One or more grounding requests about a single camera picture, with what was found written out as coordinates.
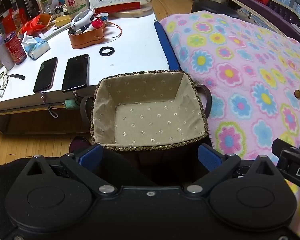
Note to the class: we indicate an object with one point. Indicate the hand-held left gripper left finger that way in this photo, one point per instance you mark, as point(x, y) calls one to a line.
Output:
point(91, 155)

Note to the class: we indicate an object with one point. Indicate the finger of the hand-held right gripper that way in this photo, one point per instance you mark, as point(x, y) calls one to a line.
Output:
point(280, 146)

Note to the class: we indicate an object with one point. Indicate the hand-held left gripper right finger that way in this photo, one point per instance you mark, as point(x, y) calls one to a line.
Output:
point(210, 155)

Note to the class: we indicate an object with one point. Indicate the woven basket with fabric lining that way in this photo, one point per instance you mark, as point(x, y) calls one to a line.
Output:
point(152, 120)

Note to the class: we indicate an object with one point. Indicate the green foam block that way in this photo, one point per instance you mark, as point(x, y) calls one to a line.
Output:
point(71, 104)

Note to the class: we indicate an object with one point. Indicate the wide black smartphone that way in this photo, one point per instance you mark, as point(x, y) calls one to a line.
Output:
point(75, 73)

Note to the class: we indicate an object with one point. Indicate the pink floral fleece blanket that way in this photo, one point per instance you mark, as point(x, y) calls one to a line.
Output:
point(240, 67)

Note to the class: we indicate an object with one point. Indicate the slim black smartphone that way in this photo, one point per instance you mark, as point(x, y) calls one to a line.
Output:
point(45, 75)

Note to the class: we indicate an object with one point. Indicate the small black clip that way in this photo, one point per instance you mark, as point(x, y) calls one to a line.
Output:
point(20, 76)

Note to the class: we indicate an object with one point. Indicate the eyeglasses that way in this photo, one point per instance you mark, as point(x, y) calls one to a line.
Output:
point(3, 90)

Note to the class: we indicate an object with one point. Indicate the orange leather organizer box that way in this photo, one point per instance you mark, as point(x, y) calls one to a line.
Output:
point(87, 38)

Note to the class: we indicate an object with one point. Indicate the blue tissue pack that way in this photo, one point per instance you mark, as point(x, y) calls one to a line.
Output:
point(38, 48)

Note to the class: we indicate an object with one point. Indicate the blue table edge guard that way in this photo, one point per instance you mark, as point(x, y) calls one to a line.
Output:
point(165, 45)

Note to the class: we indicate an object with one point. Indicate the red tin can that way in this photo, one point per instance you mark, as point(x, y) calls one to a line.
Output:
point(15, 51)

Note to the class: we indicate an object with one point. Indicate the white plastic tray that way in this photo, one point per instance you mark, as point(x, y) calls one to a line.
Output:
point(55, 31)

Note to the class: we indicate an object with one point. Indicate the white tube with red cap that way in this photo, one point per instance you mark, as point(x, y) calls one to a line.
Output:
point(97, 23)

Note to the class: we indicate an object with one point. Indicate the lavender thermos bottle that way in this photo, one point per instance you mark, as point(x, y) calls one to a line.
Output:
point(3, 55)

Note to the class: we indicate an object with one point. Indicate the white neck massager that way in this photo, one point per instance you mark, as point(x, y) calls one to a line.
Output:
point(77, 20)

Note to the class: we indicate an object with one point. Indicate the yellow box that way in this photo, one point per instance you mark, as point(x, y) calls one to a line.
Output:
point(63, 20)

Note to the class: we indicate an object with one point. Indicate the tape roll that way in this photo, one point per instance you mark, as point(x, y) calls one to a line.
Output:
point(104, 17)

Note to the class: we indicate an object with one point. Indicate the orange plastic bag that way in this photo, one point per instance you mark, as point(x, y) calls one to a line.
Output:
point(33, 25)

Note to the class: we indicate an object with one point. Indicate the black round stool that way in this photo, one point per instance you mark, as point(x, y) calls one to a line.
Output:
point(210, 6)

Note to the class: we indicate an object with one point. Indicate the round wooden board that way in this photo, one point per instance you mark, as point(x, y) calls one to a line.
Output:
point(140, 12)

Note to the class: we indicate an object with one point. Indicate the red paper bag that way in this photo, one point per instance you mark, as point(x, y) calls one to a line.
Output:
point(8, 22)

